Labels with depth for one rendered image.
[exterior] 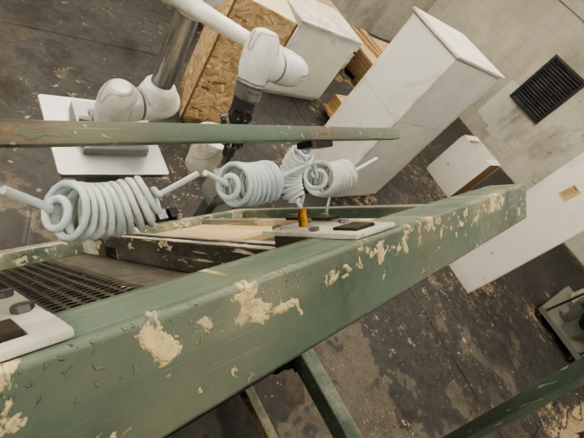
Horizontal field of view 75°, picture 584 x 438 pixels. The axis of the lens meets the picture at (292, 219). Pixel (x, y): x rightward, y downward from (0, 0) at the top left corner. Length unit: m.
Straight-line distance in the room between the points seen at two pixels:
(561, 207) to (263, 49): 3.67
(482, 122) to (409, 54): 6.11
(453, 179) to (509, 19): 4.55
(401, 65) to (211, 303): 3.23
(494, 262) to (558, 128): 4.78
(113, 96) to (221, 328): 1.63
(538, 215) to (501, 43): 5.73
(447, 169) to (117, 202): 5.80
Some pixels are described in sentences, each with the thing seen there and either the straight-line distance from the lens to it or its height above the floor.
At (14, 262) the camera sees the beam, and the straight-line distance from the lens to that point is 1.51.
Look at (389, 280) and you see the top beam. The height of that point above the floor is 1.88.
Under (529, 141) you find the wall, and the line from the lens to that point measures 9.10.
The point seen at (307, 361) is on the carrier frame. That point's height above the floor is 0.79.
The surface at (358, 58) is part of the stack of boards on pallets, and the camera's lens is 6.73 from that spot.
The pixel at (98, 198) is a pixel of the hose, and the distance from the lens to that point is 0.43.
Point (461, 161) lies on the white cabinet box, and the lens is 6.01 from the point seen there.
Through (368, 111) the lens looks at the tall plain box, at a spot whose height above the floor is 0.94.
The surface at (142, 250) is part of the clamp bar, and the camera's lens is 1.10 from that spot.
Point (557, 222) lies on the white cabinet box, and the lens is 4.46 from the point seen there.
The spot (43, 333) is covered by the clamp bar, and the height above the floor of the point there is 1.91.
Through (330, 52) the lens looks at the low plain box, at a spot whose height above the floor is 0.71.
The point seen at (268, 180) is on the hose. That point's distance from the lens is 0.53.
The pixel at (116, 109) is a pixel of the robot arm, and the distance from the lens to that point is 1.92.
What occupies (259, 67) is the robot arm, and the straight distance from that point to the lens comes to 1.22.
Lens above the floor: 2.20
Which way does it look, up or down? 39 degrees down
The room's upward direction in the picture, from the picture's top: 42 degrees clockwise
